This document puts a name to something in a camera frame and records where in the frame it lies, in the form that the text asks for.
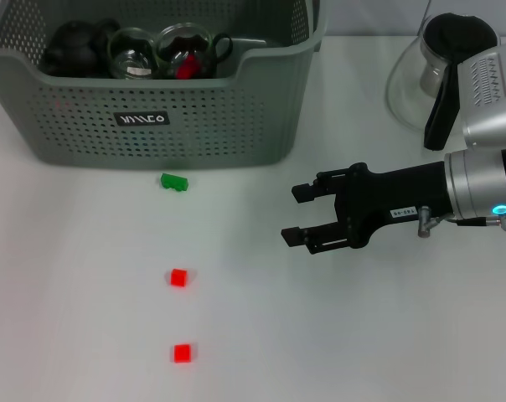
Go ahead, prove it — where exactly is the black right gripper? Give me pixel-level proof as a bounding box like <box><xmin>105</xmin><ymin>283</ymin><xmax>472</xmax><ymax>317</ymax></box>
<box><xmin>281</xmin><ymin>161</ymin><xmax>454</xmax><ymax>255</ymax></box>

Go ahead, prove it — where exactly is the green toy brick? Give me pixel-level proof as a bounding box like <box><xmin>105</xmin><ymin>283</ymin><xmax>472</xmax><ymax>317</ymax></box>
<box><xmin>159</xmin><ymin>172</ymin><xmax>190</xmax><ymax>193</ymax></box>

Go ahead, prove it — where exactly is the dark red curved brick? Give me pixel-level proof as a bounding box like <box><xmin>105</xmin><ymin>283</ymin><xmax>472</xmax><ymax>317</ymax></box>
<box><xmin>175</xmin><ymin>54</ymin><xmax>204</xmax><ymax>80</ymax></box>

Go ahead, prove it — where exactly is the glass teacup with black sleeve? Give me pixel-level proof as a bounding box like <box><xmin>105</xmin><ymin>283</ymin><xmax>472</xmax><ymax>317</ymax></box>
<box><xmin>107</xmin><ymin>27</ymin><xmax>158</xmax><ymax>80</ymax></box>
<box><xmin>155</xmin><ymin>23</ymin><xmax>235</xmax><ymax>80</ymax></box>

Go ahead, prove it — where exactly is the grey perforated storage bin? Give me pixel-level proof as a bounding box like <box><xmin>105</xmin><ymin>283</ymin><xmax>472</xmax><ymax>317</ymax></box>
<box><xmin>0</xmin><ymin>0</ymin><xmax>329</xmax><ymax>171</ymax></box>

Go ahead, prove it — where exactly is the right gripper silver metal fitting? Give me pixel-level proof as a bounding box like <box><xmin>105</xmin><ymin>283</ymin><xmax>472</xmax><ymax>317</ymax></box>
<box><xmin>416</xmin><ymin>205</ymin><xmax>433</xmax><ymax>239</ymax></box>

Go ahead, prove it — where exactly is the dark clay teapot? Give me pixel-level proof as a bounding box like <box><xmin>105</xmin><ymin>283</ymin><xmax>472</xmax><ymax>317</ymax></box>
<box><xmin>41</xmin><ymin>18</ymin><xmax>120</xmax><ymax>78</ymax></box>

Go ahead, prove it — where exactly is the glass pitcher with black handle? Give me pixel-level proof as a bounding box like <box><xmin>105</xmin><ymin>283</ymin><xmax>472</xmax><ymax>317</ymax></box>
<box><xmin>385</xmin><ymin>12</ymin><xmax>502</xmax><ymax>152</ymax></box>

